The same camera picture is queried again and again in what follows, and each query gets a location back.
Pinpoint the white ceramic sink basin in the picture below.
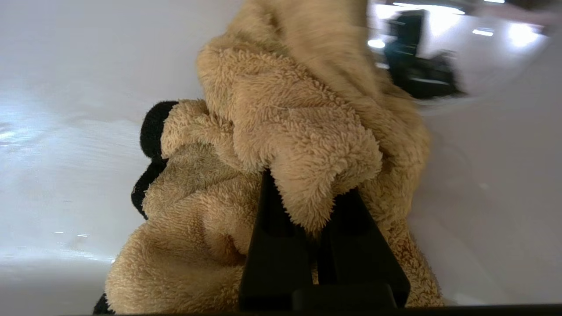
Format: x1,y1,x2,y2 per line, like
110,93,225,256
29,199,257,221
0,0,562,314

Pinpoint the yellow cloth black trim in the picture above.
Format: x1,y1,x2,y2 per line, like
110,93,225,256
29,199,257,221
93,0,444,315

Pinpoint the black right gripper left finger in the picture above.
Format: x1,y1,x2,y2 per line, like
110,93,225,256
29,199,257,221
239,169,313,313

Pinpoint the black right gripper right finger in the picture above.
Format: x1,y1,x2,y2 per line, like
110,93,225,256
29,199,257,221
316,187,411,308

